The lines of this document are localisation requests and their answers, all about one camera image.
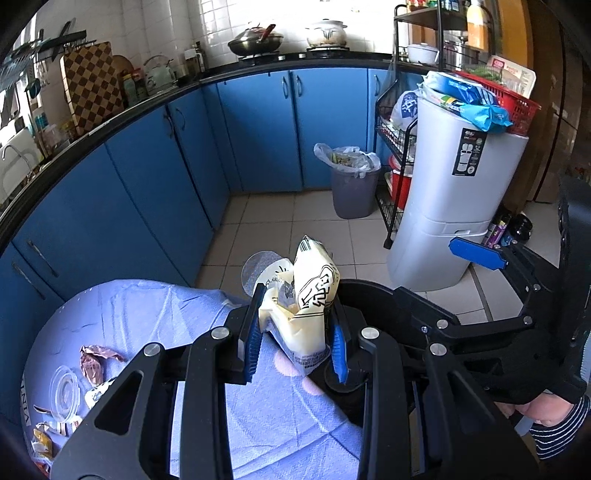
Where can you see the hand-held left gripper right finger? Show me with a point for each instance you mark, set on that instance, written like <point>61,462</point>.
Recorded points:
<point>339,355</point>

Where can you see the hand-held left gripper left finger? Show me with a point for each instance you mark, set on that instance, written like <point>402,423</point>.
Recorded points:
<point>251,341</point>

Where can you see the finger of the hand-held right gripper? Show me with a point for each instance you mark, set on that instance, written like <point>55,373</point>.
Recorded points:
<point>478,254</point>
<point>425,307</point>

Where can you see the black round bin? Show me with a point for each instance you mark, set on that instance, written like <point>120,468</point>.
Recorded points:
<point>369,295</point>

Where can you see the clear plastic cup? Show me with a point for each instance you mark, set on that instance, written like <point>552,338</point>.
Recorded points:
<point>256,270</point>

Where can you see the yellow snack bag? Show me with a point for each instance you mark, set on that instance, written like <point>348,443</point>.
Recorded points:
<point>314,277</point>

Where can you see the clear plastic lid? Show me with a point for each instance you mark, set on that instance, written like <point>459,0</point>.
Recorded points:
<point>64,392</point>

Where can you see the person's right forearm striped sleeve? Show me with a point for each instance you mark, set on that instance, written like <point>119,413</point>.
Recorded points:
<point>563,436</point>

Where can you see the person's right hand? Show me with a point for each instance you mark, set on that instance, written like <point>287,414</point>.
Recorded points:
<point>549,410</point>

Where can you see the purple bottle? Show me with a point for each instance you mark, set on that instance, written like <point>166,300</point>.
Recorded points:
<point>502,235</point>

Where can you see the tall white storage container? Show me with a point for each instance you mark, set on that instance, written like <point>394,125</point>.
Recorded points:
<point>438,207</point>

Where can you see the black metal storage rack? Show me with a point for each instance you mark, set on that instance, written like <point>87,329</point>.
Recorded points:
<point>387,241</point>

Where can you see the light blue patterned tablecloth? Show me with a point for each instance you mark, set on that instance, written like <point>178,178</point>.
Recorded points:
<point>161,314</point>

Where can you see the red plastic basin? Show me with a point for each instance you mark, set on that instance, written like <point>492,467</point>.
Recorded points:
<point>399,184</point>

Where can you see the grey waste basket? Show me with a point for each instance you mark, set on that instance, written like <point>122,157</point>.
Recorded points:
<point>353,194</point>

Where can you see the light blue packet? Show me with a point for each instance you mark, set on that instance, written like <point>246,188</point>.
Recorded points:
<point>489,117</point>

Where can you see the red plastic basket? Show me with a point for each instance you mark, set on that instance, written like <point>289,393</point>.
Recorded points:
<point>521,115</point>

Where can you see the green yellow packet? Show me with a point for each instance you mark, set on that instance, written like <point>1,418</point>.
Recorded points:
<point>450,104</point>

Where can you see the white blue printed bag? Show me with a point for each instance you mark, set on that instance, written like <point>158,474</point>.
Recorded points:
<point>406,108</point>

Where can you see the blue white packet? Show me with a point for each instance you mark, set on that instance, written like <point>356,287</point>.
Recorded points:
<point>457,85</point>

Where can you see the green vegetables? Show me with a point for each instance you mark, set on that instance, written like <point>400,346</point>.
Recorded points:
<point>485,74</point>

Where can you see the red white package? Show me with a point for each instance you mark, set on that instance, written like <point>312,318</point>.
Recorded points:
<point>512,74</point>

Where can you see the white plastic bag liner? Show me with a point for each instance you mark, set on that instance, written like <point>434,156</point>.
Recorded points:
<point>323,152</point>

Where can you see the blue kitchen cabinets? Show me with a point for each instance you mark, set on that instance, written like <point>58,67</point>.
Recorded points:
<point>138,184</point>

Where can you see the brown wooden door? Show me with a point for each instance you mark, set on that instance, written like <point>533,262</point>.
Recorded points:
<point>549,69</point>

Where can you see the steel stock pot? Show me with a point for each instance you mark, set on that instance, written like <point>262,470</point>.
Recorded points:
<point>461,48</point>

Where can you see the white casserole pot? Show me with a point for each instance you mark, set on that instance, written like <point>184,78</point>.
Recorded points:
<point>422,54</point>

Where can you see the brown white flat wrapper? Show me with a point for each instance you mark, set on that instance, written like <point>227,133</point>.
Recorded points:
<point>60,427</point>

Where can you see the orange bottle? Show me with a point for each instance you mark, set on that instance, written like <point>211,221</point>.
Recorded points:
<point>478,27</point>

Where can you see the orange snack wrapper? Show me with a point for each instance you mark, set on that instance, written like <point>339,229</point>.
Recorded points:
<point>41,443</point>

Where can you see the white ceramic pot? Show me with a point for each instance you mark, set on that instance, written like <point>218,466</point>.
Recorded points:
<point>325,34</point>

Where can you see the black gas stove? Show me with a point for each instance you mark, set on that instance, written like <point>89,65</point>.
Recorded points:
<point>295,56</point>

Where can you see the condiment jars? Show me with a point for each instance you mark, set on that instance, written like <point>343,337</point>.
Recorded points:
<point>134,90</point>

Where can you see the pale green kettle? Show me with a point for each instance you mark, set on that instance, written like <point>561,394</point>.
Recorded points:
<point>159,78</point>

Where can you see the steel wok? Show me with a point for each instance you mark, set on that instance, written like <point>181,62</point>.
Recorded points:
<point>256,44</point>

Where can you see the chrome sink faucet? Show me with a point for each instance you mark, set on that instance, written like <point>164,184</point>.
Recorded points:
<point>18,154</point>

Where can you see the checkered cutting board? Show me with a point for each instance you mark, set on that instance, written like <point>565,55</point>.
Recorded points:
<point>92,87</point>

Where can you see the round wooden board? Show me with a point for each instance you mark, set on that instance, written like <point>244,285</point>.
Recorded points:
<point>123,64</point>

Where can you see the black wall utensil rack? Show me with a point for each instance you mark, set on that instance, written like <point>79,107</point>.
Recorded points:
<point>60,44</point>

